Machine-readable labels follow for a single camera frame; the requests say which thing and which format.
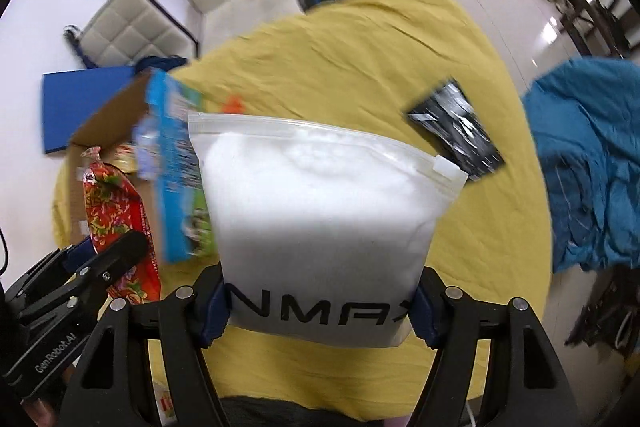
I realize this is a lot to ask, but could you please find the cardboard box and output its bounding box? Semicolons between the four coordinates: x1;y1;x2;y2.
67;69;168;268

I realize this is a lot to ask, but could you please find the dark cloth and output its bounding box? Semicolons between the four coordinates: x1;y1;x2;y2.
220;396;386;427

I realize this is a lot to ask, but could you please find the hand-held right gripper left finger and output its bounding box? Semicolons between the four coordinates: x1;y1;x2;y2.
60;264;232;427

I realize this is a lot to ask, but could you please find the blue snack box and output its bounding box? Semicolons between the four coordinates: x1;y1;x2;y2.
144;69;222;264

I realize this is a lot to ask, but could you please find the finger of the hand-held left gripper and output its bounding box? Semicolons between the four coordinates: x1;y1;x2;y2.
7;241;97;308
30;230;150;333

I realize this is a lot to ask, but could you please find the blue blanket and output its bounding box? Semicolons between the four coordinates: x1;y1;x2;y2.
520;57;640;274

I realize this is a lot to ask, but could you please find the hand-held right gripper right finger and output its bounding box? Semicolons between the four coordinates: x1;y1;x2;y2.
410;264;577;427

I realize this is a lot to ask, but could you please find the small beige cushioned chair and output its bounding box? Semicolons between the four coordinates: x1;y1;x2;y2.
75;0;202;70

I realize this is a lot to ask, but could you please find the white zip pouch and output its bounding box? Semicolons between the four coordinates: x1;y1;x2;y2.
187;112;470;349

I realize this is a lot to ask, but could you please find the black snack packet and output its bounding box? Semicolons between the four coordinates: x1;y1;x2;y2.
403;79;506;182

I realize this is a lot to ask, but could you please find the yellow tablecloth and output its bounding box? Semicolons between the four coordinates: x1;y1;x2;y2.
52;0;554;424

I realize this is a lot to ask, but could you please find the red floral snack packet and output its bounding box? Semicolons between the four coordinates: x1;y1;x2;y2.
80;147;162;304

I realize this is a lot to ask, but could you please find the orange snack packet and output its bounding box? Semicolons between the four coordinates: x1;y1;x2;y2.
219;95;247;116

